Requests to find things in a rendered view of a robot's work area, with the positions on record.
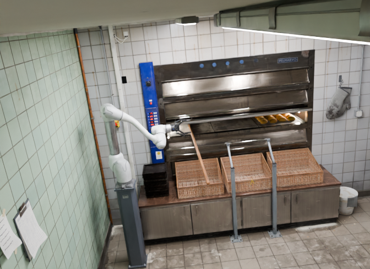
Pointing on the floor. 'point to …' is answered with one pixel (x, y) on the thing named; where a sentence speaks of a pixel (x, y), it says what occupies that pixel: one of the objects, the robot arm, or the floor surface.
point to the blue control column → (150, 92)
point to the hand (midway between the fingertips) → (189, 126)
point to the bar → (235, 187)
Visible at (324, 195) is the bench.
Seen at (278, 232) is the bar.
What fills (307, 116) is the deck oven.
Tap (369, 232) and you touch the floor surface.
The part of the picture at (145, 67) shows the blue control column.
